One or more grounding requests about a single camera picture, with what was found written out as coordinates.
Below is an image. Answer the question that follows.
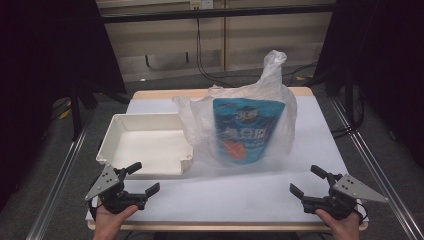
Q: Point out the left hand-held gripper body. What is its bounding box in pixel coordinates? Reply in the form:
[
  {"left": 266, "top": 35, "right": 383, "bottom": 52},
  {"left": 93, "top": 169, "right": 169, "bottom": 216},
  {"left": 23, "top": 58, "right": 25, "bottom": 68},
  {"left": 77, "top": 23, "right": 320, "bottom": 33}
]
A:
[{"left": 84, "top": 163, "right": 148, "bottom": 215}]

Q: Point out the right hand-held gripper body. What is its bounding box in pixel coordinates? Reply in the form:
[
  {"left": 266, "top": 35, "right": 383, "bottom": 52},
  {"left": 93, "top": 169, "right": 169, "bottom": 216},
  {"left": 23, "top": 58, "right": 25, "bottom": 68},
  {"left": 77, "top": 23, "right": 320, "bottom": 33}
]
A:
[{"left": 301, "top": 173, "right": 390, "bottom": 221}]

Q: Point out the blue snack pouch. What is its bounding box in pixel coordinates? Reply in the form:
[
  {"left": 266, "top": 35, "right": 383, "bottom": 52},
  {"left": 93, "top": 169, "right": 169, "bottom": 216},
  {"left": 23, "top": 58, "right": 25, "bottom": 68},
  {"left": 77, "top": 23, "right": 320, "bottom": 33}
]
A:
[{"left": 212, "top": 97, "right": 287, "bottom": 166}]

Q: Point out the translucent white plastic bag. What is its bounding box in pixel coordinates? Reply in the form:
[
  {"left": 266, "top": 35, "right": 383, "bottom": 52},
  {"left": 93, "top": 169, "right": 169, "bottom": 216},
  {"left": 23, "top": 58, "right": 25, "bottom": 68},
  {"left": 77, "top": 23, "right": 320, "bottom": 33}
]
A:
[{"left": 172, "top": 49, "right": 298, "bottom": 169}]

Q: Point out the person's right hand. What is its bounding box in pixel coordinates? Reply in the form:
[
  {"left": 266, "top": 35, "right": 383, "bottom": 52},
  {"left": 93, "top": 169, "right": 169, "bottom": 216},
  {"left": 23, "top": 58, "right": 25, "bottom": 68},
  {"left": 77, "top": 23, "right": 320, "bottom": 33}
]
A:
[{"left": 314, "top": 208, "right": 363, "bottom": 240}]

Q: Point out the person's left hand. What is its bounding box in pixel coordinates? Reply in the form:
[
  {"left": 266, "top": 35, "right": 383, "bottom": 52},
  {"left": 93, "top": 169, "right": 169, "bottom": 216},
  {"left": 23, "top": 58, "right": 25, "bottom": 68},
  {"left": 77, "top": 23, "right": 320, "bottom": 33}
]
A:
[{"left": 94, "top": 203, "right": 140, "bottom": 240}]

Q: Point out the white plastic tray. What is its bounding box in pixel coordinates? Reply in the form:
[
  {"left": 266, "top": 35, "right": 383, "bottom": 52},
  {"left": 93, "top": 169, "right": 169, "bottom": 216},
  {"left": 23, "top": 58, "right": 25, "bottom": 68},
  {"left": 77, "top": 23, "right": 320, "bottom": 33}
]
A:
[{"left": 95, "top": 112, "right": 195, "bottom": 177}]

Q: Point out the white table mat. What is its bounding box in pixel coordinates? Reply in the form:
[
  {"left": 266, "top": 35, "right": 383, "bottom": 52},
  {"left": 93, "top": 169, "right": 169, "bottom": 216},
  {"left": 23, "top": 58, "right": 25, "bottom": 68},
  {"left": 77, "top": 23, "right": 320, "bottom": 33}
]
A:
[{"left": 85, "top": 95, "right": 369, "bottom": 224}]

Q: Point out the wooden table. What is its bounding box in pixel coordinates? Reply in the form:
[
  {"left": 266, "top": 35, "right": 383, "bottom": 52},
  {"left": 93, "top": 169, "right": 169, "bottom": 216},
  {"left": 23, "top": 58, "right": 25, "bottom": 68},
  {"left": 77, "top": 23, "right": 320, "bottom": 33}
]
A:
[{"left": 87, "top": 87, "right": 369, "bottom": 233}]

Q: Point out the black metal stand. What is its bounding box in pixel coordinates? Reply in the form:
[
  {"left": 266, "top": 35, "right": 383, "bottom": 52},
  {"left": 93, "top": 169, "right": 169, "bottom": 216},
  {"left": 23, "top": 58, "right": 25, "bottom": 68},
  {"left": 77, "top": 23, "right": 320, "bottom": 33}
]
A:
[
  {"left": 69, "top": 78, "right": 84, "bottom": 142},
  {"left": 343, "top": 64, "right": 358, "bottom": 132}
]

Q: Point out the black curtain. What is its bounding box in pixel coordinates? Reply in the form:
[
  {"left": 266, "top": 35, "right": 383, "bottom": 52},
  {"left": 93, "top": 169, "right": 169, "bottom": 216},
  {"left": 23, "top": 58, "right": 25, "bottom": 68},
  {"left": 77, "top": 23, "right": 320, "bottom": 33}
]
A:
[
  {"left": 0, "top": 0, "right": 128, "bottom": 211},
  {"left": 314, "top": 0, "right": 424, "bottom": 168}
]

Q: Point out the black horizontal bar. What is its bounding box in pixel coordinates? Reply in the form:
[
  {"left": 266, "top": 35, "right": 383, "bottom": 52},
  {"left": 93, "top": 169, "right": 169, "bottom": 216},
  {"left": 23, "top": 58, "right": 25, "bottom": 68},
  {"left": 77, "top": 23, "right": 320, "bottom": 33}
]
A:
[{"left": 99, "top": 3, "right": 337, "bottom": 24}]

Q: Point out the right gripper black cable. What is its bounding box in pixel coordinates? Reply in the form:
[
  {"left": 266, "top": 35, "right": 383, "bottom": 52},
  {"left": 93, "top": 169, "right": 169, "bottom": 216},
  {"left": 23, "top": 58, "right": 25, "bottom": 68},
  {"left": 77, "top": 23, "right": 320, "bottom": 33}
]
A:
[{"left": 353, "top": 201, "right": 369, "bottom": 223}]

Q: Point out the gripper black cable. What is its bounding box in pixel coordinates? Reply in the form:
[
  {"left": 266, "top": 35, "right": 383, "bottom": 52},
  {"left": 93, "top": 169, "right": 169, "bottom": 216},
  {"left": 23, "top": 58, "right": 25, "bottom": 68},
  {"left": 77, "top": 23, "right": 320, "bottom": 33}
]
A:
[
  {"left": 87, "top": 199, "right": 101, "bottom": 223},
  {"left": 353, "top": 201, "right": 369, "bottom": 223}
]

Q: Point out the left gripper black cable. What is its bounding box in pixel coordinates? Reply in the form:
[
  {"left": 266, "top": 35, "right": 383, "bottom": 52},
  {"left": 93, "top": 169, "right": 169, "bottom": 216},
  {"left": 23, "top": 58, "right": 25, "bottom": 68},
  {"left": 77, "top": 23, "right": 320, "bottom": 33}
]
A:
[{"left": 87, "top": 199, "right": 101, "bottom": 223}]

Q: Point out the aluminium floor rail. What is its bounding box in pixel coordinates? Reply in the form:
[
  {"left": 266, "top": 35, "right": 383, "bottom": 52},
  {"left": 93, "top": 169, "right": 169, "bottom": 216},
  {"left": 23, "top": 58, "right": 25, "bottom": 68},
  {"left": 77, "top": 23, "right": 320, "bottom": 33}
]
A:
[
  {"left": 25, "top": 109, "right": 98, "bottom": 240},
  {"left": 329, "top": 96, "right": 424, "bottom": 240}
]

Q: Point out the black floor cable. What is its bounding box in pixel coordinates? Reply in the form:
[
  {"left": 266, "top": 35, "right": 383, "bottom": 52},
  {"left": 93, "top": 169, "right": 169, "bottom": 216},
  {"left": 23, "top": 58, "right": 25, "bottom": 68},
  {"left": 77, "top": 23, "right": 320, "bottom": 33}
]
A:
[{"left": 285, "top": 60, "right": 318, "bottom": 87}]

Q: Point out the black wall cable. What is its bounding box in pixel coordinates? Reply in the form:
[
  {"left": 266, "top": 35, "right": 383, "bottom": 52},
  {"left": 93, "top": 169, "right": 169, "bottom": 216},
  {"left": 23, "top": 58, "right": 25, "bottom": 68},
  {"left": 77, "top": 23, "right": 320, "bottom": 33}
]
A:
[{"left": 195, "top": 18, "right": 236, "bottom": 89}]

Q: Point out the wall power socket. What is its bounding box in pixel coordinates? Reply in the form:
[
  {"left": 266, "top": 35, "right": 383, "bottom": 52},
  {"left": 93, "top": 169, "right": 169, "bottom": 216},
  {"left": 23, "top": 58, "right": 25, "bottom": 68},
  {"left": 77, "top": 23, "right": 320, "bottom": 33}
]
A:
[{"left": 189, "top": 0, "right": 214, "bottom": 10}]

